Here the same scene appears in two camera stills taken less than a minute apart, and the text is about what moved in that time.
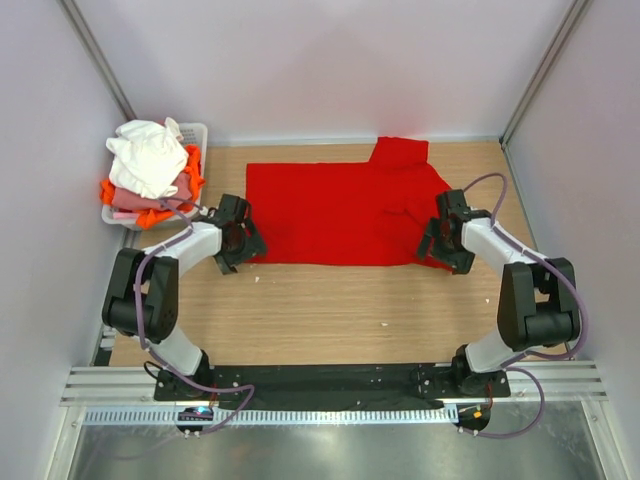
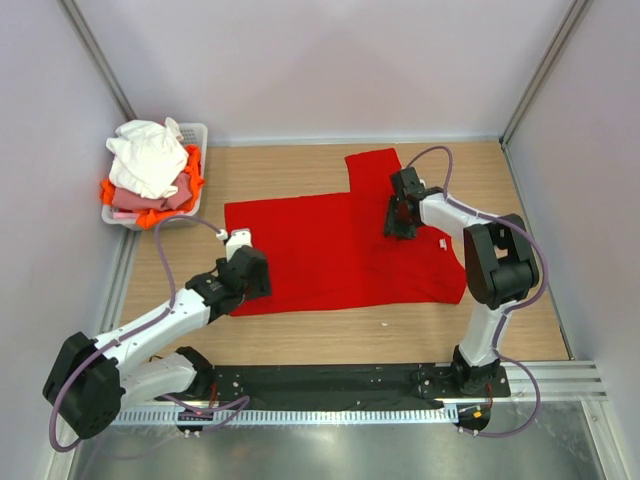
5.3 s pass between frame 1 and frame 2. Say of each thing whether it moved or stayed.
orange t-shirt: stayed
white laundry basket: stayed
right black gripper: moved
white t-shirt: stayed
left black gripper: moved
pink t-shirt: stayed
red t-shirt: moved
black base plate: stayed
